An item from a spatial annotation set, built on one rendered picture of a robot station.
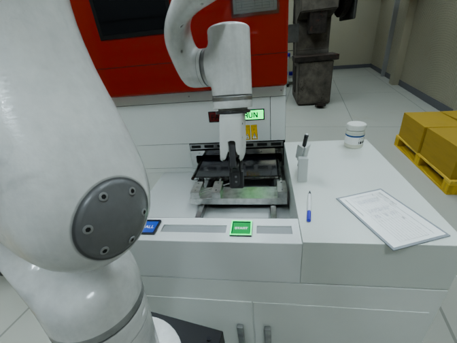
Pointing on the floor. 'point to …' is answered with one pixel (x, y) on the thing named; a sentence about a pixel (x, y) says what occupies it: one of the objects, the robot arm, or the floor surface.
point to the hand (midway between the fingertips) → (237, 179)
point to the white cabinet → (297, 310)
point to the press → (315, 47)
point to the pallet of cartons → (432, 145)
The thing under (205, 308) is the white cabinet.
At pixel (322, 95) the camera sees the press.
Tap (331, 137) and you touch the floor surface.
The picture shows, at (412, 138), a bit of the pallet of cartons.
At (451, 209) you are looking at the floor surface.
